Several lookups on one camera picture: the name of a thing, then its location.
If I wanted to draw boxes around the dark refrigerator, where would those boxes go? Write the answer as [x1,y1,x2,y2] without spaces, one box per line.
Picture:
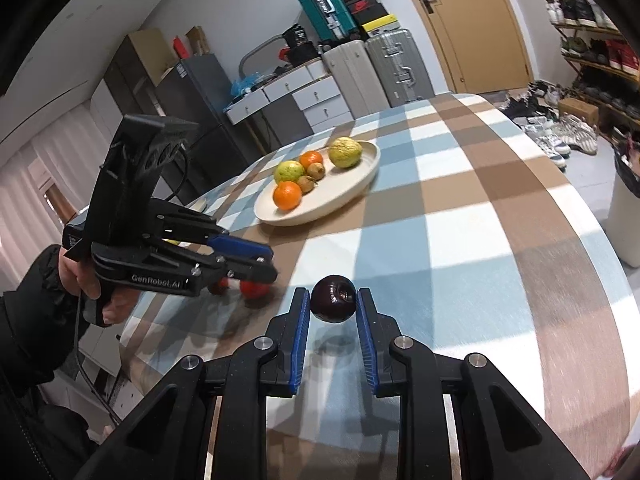
[156,54,262,204]

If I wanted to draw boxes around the teal suitcase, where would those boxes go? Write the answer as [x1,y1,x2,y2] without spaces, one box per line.
[298,0,361,48]

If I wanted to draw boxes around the wooden door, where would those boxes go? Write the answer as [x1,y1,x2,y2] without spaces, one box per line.
[412,0,532,93]

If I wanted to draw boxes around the checkered tablecloth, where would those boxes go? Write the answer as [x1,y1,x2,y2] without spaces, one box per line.
[120,94,639,477]

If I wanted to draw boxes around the wooden shoe rack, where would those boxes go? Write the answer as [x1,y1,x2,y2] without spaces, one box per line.
[544,0,639,144]

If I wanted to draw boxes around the white trash bin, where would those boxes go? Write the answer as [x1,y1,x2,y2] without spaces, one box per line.
[605,129,640,269]

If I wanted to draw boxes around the dark plum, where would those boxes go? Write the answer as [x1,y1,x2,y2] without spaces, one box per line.
[310,275,356,323]

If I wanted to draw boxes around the stacked shoe boxes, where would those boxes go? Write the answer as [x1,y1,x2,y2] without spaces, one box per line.
[343,0,400,40]

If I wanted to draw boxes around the brown kiwi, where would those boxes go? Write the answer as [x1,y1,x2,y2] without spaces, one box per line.
[296,174,317,195]
[306,162,326,181]

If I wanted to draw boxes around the wrinkled yellow fruit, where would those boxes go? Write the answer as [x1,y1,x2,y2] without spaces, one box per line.
[328,136,362,169]

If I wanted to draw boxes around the red tomato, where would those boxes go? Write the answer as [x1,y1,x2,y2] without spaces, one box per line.
[240,281,270,301]

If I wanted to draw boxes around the orange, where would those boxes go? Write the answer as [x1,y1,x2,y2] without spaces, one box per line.
[298,151,323,169]
[272,181,303,211]

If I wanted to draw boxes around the silver suitcase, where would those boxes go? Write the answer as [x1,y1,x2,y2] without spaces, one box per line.
[364,28,435,107]

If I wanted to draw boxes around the small tomato with stem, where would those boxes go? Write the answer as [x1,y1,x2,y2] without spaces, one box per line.
[207,276,229,296]

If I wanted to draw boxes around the cream round plate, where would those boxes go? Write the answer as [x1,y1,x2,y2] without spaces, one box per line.
[254,141,381,226]

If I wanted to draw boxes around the smooth yellow-green guava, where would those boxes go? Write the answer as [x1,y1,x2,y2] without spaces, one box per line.
[273,160,306,184]

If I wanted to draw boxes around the cardboard box on floor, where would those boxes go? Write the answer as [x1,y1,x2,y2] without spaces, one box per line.
[558,98,599,126]

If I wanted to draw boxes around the beige suitcase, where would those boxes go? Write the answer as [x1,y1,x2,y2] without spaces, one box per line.
[322,40,390,118]

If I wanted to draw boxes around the white drawer desk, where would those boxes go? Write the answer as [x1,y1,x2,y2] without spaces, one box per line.
[226,58,354,133]

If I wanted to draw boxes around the person's left hand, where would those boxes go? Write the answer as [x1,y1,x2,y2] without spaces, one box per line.
[58,247,141,325]

